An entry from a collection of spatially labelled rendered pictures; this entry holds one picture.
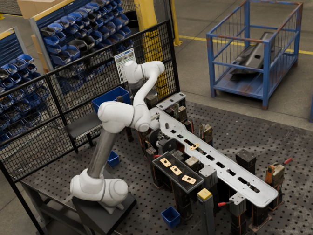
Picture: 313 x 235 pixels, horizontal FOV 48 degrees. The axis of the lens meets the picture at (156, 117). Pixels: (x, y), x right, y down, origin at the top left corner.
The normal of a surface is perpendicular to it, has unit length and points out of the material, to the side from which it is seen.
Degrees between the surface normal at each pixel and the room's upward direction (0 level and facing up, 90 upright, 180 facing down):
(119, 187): 47
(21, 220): 0
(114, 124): 91
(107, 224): 41
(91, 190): 86
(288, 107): 0
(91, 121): 0
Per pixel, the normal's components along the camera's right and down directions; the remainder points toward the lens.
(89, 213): 0.42, -0.44
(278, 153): -0.16, -0.79
